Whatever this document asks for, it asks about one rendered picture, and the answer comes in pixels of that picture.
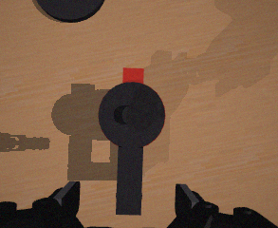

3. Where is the dark grey round disc with center stud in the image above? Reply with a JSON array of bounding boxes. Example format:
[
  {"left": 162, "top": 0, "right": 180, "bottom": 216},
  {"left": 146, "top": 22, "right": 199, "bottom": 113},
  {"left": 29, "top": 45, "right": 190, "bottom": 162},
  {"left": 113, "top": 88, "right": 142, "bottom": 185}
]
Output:
[{"left": 36, "top": 0, "right": 104, "bottom": 23}]

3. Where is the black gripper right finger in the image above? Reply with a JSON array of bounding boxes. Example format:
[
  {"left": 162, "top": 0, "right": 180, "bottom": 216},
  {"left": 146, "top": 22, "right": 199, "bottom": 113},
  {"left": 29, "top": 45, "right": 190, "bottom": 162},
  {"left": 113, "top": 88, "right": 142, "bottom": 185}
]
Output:
[{"left": 167, "top": 184, "right": 278, "bottom": 228}]

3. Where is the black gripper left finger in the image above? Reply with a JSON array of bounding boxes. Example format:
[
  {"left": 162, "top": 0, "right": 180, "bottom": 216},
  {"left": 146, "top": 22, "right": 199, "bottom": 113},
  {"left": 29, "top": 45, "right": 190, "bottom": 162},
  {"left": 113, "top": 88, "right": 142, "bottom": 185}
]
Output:
[{"left": 0, "top": 181, "right": 84, "bottom": 228}]

